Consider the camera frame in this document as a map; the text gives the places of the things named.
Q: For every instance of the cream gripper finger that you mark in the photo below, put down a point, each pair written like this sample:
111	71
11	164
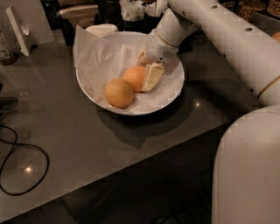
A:
153	73
143	59

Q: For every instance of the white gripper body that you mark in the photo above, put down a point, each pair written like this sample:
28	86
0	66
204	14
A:
157	49

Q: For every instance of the orange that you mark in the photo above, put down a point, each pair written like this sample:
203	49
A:
119	93
135	77

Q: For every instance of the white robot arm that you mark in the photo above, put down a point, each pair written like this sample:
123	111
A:
246	173

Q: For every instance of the white bowl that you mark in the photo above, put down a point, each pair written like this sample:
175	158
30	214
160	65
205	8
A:
175	84

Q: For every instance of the black cup with sachets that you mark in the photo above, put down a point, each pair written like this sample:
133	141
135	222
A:
155	9

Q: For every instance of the black cup with napkins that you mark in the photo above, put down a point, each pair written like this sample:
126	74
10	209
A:
133	13

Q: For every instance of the white paper liner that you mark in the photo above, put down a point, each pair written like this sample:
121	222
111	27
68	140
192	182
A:
99	61

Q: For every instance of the stack of brown trays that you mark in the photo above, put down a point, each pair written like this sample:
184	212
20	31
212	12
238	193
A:
75	12

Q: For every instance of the jar of nuts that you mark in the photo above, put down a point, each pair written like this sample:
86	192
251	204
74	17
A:
244	11

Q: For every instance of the glass jar with label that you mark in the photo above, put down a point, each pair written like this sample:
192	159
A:
7	56

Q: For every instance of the white stand board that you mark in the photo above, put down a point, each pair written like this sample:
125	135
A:
21	33

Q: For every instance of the dark object at left edge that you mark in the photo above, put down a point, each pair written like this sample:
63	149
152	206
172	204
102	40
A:
7	103

